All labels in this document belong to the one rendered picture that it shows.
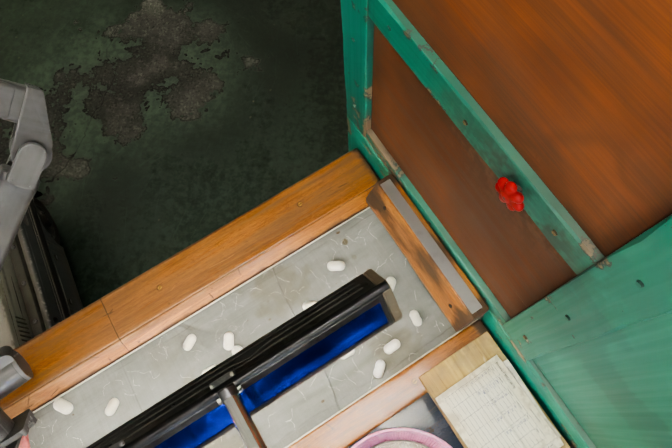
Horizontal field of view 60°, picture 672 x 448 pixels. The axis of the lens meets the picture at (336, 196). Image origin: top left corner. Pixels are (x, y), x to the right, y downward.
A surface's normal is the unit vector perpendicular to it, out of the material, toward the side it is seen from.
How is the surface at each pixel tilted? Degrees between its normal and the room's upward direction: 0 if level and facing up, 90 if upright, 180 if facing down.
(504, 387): 0
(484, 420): 0
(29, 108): 47
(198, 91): 0
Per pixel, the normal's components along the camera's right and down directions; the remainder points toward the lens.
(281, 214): -0.04, -0.36
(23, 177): 0.50, 0.23
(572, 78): -0.85, 0.51
